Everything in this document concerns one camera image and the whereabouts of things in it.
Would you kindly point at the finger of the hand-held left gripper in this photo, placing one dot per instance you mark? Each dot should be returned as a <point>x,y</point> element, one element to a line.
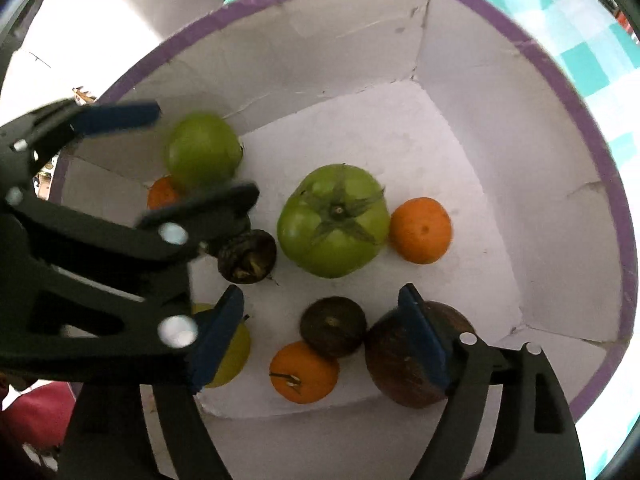
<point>120,116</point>
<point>200,210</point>

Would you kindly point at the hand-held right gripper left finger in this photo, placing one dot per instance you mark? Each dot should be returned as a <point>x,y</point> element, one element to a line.
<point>220,330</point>

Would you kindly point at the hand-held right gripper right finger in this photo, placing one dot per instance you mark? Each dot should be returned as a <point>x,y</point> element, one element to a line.
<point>425,335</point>

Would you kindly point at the yellow green pear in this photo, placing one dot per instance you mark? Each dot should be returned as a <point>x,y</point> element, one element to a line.
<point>233,355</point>

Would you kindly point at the brown red apple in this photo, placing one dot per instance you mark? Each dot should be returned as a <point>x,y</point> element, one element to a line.
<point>390,360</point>

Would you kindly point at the green tomato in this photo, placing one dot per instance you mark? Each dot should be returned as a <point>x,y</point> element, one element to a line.
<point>332,220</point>
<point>200,150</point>

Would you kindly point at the dark brown water chestnut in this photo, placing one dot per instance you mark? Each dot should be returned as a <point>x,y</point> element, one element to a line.
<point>332,327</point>
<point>250,256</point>

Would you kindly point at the orange mandarin with stem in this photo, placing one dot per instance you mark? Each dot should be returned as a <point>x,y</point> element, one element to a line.
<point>304,372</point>

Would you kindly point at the purple cardboard box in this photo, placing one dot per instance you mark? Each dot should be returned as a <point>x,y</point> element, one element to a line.
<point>350,110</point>

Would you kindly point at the red cloth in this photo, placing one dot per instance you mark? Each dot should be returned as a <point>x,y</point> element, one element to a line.
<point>35,410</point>

